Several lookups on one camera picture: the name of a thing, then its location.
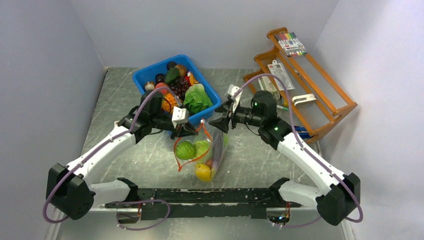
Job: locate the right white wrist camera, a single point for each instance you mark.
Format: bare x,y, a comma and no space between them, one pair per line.
233,92

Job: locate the dark toy grapes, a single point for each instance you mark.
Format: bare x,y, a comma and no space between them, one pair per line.
179,87

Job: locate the pink toy peach in bin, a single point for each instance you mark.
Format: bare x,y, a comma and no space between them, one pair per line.
164,91

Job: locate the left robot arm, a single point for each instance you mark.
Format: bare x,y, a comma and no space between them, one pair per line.
71,188

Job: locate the white toy garlic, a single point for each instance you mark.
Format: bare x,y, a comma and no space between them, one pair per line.
149,86

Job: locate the wooden rack shelf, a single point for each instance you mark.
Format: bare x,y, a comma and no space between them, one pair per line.
308,77

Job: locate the red toy pepper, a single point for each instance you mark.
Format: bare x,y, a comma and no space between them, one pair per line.
187,80

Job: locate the orange textured toy fruit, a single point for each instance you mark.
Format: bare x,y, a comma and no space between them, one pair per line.
168,103

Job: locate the coloured marker pen pack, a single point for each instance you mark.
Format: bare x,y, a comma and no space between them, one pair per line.
290,44

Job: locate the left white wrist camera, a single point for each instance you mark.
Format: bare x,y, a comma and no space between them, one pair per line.
180,116

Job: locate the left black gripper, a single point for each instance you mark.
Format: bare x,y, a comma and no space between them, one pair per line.
183,130

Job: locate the green toy lettuce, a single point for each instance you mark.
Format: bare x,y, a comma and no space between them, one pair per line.
196,99

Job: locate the white stapler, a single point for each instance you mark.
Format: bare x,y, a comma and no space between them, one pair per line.
303,99

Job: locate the green capped marker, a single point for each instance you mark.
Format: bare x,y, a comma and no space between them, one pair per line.
282,107

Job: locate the green toy cabbage front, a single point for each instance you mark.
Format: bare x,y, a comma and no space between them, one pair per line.
185,150

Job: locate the blue plastic bin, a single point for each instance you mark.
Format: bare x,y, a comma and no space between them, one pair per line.
146,74

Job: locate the dark green toy avocado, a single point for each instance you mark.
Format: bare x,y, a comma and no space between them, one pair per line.
171,75

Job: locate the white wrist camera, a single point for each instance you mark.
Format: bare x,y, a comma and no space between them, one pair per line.
233,92
180,116

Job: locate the purple toy eggplant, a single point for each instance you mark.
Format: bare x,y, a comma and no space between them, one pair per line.
217,150

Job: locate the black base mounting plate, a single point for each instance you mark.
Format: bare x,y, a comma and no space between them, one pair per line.
198,203

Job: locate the yellow toy mango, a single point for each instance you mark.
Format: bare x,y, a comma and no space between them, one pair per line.
203,172

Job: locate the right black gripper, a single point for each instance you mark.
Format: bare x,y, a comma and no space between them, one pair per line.
222,123

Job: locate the dark purple round fruit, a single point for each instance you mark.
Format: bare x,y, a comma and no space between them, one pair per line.
170,65

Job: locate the red toy peach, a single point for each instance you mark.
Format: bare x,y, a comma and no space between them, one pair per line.
209,163

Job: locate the white box on shelf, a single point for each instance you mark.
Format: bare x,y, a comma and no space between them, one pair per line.
266,84

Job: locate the blue stapler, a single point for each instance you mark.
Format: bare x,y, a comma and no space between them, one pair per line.
302,132

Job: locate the clear zip top bag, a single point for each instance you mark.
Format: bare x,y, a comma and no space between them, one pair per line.
205,132

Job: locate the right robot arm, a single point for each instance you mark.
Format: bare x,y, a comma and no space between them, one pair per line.
277,133

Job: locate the packaged item on shelf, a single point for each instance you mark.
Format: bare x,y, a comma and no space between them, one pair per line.
277,69

